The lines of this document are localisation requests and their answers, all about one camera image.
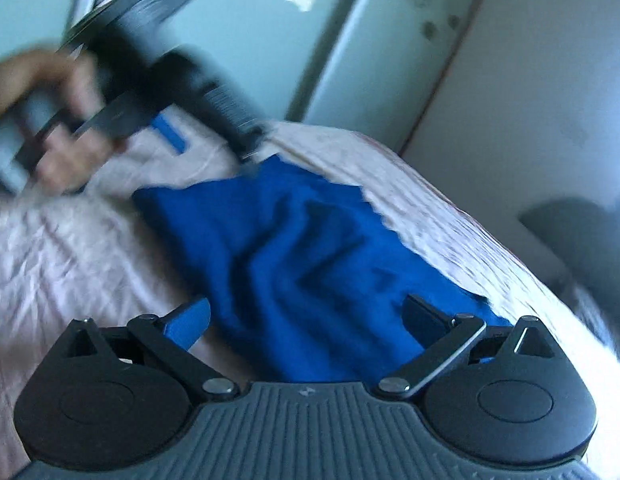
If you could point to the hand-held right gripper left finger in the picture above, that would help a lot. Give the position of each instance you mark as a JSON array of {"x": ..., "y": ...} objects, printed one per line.
[{"x": 190, "y": 322}]

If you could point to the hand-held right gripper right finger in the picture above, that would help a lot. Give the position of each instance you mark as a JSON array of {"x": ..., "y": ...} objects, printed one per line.
[{"x": 419, "y": 322}]

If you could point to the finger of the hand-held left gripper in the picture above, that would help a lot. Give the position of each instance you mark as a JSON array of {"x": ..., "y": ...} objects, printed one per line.
[
  {"x": 220, "y": 105},
  {"x": 168, "y": 132}
]

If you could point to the blue sweater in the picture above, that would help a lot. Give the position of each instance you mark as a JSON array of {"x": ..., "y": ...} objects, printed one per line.
[{"x": 300, "y": 260}]

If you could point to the person's left hand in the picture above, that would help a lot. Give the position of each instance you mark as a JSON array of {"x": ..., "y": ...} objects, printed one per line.
[{"x": 30, "y": 72}]

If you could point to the pale wardrobe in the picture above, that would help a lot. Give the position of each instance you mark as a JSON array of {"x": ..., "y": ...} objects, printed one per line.
[{"x": 270, "y": 60}]

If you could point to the pink bed sheet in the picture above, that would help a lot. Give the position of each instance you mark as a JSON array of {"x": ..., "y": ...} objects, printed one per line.
[{"x": 65, "y": 260}]

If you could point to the grey headboard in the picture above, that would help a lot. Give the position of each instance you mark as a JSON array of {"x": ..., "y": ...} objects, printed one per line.
[{"x": 584, "y": 240}]

